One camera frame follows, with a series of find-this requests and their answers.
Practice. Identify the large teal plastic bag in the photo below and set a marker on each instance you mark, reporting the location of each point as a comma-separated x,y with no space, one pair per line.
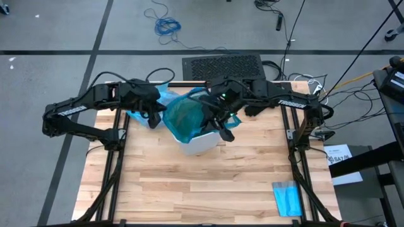
183,118

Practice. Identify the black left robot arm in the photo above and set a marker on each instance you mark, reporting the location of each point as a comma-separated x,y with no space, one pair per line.
75,110

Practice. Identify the black caster wheel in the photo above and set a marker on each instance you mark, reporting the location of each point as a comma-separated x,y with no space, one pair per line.
3,9
391,34

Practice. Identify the black power strip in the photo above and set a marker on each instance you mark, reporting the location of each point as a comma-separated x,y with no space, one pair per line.
279,22

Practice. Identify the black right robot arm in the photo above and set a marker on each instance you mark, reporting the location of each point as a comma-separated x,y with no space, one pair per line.
293,102

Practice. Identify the white power strip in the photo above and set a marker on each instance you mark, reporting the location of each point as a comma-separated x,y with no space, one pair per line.
316,88

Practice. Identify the black perforated computer case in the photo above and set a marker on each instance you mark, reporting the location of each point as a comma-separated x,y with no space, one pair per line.
221,66

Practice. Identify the light blue bin liner bag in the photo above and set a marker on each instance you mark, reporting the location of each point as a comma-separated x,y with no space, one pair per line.
168,96

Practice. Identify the black aluminium table frame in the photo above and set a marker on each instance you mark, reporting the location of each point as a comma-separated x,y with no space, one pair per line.
186,84

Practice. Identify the dark grey desk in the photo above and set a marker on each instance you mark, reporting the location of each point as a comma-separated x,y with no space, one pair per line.
356,192

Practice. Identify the blue folded plastic bag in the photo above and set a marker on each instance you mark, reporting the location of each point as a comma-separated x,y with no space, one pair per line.
287,198

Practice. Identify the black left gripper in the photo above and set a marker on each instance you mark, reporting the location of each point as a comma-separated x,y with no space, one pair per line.
143,96

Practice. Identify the black box with labels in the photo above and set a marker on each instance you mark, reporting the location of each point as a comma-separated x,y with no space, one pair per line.
393,83

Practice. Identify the black work glove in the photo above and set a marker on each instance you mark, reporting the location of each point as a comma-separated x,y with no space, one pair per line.
262,111

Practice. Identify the black desk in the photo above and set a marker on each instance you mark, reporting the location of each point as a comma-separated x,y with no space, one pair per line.
389,107

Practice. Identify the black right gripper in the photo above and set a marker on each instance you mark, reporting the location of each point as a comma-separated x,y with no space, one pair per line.
227,97

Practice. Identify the black beam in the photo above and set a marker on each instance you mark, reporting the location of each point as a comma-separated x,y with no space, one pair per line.
366,159

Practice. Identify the white plastic trash bin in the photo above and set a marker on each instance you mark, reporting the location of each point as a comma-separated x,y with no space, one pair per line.
202,145

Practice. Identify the black round knob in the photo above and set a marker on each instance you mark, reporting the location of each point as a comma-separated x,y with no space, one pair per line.
395,62

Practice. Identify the white paper sheet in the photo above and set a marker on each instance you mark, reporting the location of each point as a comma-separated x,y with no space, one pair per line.
334,151

